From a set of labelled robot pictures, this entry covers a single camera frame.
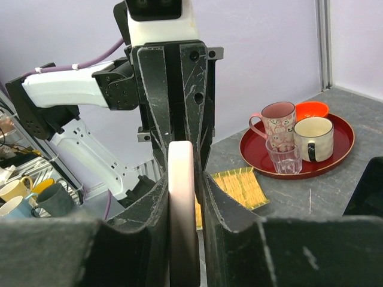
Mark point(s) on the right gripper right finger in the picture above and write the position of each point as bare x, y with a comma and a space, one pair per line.
244, 249

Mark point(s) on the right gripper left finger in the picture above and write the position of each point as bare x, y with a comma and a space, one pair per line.
129, 250

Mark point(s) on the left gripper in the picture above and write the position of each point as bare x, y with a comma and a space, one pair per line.
175, 83

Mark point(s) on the pink case smartphone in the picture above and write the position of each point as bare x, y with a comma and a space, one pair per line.
184, 252

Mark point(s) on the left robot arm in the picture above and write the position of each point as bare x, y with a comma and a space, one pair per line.
48, 102

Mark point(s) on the woven bamboo tray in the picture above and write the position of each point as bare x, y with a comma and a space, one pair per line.
241, 185

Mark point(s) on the dark grey mug outside cell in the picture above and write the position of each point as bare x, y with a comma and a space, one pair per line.
55, 200

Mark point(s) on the clear glass tumbler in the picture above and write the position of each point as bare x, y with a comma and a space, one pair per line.
285, 157

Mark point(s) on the blue mug outside cell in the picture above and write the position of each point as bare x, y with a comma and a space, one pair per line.
17, 208

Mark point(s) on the pink mug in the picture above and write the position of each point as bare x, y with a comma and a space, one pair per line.
278, 120

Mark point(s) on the yellow mug outside cell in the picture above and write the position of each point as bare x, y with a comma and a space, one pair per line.
20, 187

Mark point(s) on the beige mug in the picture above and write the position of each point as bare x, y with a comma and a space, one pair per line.
316, 138

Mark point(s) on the orange bowl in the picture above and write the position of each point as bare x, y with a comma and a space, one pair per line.
311, 109

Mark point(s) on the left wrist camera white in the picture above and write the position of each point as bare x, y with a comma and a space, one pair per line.
147, 22

